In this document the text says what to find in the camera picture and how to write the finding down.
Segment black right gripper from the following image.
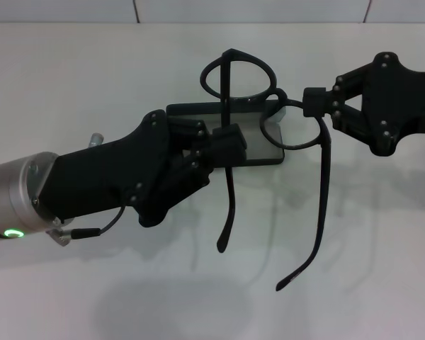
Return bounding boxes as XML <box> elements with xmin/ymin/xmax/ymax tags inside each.
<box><xmin>303</xmin><ymin>52</ymin><xmax>425</xmax><ymax>156</ymax></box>

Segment black glasses case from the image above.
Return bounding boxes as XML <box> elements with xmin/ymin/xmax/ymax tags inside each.
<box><xmin>165</xmin><ymin>96</ymin><xmax>288</xmax><ymax>167</ymax></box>

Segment dark left wrist cable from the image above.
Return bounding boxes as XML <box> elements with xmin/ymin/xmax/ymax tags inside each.
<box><xmin>50</xmin><ymin>204</ymin><xmax>128</xmax><ymax>246</ymax></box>

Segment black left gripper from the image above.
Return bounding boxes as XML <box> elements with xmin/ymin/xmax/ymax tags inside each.
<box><xmin>37</xmin><ymin>110</ymin><xmax>185</xmax><ymax>227</ymax></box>

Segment black glasses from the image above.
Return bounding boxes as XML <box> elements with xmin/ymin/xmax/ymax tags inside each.
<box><xmin>199</xmin><ymin>48</ymin><xmax>333</xmax><ymax>293</ymax></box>

